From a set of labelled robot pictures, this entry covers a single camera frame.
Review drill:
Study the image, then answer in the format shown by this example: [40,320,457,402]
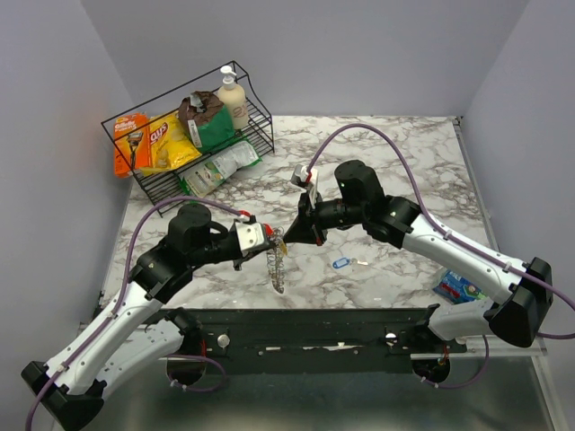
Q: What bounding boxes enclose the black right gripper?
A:
[284,188,367,245]

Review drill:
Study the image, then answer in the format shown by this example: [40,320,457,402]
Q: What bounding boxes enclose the large metal key ring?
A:
[265,227,289,295]

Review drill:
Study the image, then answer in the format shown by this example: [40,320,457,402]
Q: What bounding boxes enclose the blue key tag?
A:
[332,258,351,269]

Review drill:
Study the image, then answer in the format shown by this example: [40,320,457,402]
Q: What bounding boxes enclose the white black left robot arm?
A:
[22,198,272,430]

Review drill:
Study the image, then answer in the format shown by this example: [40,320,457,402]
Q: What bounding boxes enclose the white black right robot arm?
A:
[283,160,553,352]

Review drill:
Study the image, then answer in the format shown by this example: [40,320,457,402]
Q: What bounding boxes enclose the white green snack pouch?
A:
[181,140,261,198]

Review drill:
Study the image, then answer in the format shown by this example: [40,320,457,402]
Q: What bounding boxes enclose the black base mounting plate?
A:
[92,307,468,376]

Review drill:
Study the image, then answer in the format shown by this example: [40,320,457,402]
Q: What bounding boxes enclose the yellow chips bag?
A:
[139,113,201,176]

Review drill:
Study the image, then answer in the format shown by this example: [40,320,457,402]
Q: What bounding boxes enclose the green brown bag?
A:
[178,91,235,154]

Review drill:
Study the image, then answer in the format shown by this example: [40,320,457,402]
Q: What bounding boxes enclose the orange razor package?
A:
[113,112,152,178]

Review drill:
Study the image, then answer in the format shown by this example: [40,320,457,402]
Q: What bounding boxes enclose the cream lotion pump bottle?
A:
[217,65,249,130]

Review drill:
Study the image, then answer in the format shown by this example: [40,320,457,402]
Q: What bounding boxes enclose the blue green toothbrush pack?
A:
[433,270,487,304]

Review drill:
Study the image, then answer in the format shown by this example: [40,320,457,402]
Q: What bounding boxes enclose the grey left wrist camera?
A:
[234,222,270,254]

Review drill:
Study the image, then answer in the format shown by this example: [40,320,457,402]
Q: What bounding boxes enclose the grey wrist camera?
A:
[234,222,270,254]
[290,164,318,207]

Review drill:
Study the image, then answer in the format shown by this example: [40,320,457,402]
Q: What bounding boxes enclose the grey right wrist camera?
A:
[290,164,318,207]

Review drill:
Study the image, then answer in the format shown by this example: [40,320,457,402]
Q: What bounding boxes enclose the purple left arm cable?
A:
[25,196,251,431]

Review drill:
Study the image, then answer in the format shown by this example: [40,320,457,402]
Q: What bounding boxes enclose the black wire rack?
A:
[102,60,275,204]

